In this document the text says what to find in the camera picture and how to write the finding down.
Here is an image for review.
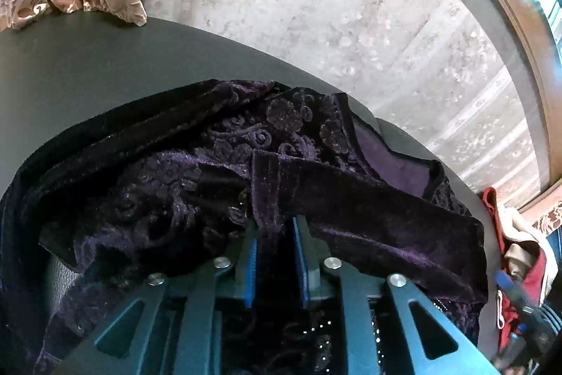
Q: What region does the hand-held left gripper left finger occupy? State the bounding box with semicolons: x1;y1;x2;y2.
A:
53;221;260;375

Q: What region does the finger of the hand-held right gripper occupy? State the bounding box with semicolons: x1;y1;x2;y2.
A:
495;270;534;314

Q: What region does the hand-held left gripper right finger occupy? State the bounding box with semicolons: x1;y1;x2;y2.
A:
292;214;501;375

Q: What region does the dark purple velvet top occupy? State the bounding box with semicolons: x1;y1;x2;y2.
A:
0;78;490;375

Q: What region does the red garment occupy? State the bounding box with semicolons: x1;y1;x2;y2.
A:
481;187;550;351

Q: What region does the beige white garment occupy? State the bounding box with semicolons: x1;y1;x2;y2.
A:
501;206;547;283

